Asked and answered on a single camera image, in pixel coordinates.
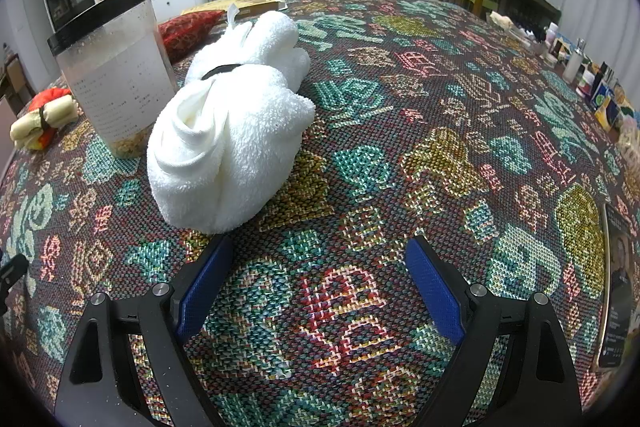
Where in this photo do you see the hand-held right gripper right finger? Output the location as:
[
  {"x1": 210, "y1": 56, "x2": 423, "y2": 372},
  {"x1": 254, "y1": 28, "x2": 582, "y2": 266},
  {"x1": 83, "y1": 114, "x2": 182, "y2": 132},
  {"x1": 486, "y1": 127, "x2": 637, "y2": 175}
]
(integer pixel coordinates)
[{"x1": 404, "y1": 234, "x2": 583, "y2": 427}]

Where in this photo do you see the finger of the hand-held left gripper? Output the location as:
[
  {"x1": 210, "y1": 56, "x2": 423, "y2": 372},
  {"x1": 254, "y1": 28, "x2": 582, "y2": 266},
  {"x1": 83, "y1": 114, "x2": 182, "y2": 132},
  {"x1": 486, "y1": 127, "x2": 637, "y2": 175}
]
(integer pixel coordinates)
[{"x1": 0, "y1": 254, "x2": 30, "y2": 315}]

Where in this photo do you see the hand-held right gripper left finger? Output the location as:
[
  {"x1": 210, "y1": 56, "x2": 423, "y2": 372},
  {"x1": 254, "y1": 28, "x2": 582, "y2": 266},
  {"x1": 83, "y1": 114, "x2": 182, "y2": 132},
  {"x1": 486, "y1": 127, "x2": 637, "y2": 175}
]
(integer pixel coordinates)
[{"x1": 54, "y1": 234, "x2": 236, "y2": 427}]

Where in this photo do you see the white towel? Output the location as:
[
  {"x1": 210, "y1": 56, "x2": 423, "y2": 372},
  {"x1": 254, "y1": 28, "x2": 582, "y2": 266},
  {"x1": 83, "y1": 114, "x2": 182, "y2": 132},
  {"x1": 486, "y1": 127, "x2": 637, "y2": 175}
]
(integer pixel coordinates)
[{"x1": 146, "y1": 11, "x2": 317, "y2": 235}]

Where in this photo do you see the colourful woven printed blanket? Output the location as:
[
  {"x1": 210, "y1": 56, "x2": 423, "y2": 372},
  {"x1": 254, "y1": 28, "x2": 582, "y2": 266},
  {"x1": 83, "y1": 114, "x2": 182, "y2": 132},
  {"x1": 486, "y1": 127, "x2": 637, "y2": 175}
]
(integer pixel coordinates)
[{"x1": 0, "y1": 0, "x2": 640, "y2": 427}]

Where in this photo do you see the yellow rolled towel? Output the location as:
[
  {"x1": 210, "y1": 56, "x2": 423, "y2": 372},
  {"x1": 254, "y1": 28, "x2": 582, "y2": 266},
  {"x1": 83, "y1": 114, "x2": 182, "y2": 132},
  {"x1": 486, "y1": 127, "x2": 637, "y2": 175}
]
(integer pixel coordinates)
[{"x1": 10, "y1": 94, "x2": 80, "y2": 144}]

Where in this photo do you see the dark printed magazine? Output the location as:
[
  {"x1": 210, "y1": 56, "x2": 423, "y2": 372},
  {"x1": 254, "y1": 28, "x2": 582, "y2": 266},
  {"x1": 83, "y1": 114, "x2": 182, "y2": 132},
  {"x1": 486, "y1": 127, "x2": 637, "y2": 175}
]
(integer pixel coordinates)
[{"x1": 597, "y1": 202, "x2": 640, "y2": 368}]

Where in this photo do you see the clear jar with black lid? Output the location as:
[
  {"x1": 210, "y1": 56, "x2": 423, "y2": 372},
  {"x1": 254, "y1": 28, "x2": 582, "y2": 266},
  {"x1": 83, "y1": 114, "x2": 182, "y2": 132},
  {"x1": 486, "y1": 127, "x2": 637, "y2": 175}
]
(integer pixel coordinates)
[{"x1": 46, "y1": 0, "x2": 180, "y2": 159}]

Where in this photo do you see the red patterned cushion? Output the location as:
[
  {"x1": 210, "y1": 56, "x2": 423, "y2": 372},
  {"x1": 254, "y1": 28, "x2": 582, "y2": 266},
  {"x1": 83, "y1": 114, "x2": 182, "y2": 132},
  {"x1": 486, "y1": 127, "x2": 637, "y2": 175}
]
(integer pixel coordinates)
[{"x1": 159, "y1": 10, "x2": 226, "y2": 62}]

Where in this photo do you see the row of bottles and packets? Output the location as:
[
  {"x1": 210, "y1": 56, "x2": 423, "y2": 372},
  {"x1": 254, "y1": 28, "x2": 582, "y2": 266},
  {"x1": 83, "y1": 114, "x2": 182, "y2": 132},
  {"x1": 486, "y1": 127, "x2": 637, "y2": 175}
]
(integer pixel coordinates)
[{"x1": 487, "y1": 9, "x2": 640, "y2": 148}]

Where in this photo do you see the yellow cardboard box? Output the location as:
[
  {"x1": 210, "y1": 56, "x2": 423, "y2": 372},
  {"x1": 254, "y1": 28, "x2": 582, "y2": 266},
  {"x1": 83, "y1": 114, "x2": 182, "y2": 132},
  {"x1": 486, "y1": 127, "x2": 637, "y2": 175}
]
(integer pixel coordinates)
[{"x1": 181, "y1": 0, "x2": 286, "y2": 18}]

